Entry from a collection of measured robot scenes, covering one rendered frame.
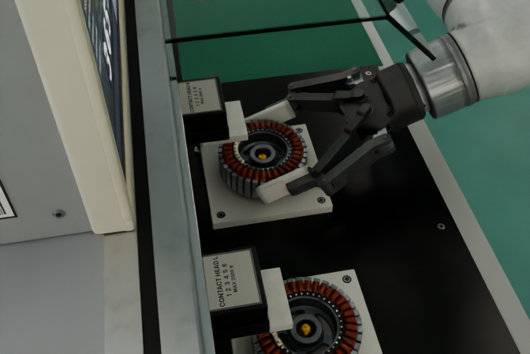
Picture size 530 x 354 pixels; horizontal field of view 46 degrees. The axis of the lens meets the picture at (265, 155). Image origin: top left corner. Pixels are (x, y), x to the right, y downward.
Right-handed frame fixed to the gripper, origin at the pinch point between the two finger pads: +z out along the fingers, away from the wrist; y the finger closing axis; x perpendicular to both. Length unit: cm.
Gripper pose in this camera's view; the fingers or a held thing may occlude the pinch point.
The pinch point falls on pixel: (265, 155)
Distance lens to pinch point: 78.5
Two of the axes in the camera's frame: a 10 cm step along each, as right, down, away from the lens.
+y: -1.8, -7.1, 6.8
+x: -4.0, -5.8, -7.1
